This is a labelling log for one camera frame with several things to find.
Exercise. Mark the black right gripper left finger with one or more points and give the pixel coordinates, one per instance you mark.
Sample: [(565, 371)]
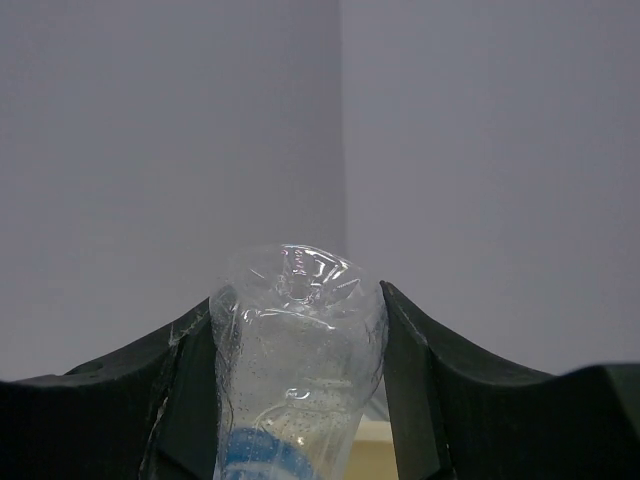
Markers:
[(145, 411)]

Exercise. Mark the clear bottle blue-white cap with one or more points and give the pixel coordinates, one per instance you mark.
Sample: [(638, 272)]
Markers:
[(300, 335)]

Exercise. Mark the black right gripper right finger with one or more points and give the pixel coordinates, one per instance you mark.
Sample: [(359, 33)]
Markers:
[(458, 411)]

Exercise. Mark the beige plastic bin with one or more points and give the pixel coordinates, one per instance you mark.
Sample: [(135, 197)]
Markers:
[(372, 456)]

